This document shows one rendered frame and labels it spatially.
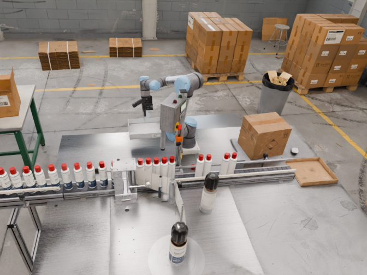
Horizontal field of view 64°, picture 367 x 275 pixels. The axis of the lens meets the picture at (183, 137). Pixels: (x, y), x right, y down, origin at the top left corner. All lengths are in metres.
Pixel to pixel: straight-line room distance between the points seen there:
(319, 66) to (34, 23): 5.62
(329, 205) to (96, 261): 1.56
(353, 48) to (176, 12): 3.72
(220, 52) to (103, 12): 2.94
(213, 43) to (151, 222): 3.80
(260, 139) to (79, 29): 5.57
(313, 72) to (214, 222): 3.98
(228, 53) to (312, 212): 3.65
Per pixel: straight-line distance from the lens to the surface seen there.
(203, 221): 1.89
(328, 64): 5.57
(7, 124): 3.02
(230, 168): 2.13
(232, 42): 5.30
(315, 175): 2.53
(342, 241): 2.18
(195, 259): 1.73
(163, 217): 1.88
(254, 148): 2.34
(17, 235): 2.23
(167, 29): 7.29
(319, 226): 2.18
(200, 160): 2.01
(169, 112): 1.75
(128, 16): 7.10
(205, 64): 5.25
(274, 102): 4.42
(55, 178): 2.03
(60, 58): 5.71
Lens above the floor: 2.37
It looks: 37 degrees down
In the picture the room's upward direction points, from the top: 6 degrees clockwise
